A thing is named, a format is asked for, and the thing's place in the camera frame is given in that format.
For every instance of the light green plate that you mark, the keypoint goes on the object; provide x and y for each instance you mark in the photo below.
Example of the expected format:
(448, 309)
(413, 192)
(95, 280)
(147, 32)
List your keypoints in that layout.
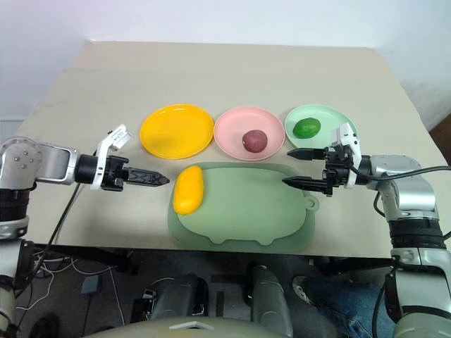
(310, 112)

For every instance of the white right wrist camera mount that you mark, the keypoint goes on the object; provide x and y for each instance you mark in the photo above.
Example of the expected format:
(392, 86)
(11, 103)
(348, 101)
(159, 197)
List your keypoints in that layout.
(349, 135)

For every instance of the green silicone hippo mat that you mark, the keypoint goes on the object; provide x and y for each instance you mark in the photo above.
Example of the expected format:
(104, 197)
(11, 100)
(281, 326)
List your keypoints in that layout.
(246, 204)

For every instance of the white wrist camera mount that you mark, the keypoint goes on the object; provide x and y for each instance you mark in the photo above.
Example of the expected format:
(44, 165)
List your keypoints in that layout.
(116, 138)
(349, 135)

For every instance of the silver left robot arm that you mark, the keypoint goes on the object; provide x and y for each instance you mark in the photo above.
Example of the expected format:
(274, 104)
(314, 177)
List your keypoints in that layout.
(53, 163)

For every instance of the blue-grey box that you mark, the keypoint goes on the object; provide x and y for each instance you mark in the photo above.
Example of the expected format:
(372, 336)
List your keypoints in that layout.
(90, 285)

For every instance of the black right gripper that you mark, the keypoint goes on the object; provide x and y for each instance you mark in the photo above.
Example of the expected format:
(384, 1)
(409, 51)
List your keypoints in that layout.
(338, 170)

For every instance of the person's leg in jeans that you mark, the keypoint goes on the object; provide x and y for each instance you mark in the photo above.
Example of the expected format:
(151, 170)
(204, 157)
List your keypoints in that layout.
(349, 306)

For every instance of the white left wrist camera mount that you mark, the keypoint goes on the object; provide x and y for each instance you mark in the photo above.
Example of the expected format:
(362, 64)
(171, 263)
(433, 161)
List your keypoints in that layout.
(116, 138)

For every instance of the green lime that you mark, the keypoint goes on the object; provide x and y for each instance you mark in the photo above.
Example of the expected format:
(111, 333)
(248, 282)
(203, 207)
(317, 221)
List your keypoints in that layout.
(307, 128)

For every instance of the yellow plate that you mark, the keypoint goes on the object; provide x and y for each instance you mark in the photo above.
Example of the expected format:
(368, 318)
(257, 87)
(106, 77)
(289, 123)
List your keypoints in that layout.
(176, 130)

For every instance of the patterned shoe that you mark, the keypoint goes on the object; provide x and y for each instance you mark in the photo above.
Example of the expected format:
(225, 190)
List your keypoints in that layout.
(300, 287)

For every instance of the purple sweet potato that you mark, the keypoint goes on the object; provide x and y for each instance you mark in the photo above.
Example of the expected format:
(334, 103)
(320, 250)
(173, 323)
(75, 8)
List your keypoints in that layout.
(254, 141)

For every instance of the black table frame bar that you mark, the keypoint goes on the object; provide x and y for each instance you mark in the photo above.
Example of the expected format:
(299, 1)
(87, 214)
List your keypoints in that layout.
(91, 256)
(352, 264)

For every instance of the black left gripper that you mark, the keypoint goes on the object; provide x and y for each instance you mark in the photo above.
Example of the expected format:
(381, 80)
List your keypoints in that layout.
(114, 174)

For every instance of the grey-green rounded housing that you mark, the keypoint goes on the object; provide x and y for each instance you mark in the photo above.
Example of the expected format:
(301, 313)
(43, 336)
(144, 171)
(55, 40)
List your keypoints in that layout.
(176, 329)

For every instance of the dark grey rounded shape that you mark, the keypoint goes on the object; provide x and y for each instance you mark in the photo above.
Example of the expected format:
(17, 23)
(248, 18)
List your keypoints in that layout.
(179, 295)
(269, 299)

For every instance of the yellow mango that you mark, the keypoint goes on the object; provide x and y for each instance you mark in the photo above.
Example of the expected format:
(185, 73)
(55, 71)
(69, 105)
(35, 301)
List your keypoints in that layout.
(189, 190)

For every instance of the pink plate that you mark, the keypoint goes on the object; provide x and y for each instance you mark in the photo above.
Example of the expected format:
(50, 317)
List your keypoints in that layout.
(232, 130)

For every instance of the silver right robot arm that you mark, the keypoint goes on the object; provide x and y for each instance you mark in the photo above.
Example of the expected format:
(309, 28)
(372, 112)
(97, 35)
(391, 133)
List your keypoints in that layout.
(408, 183)

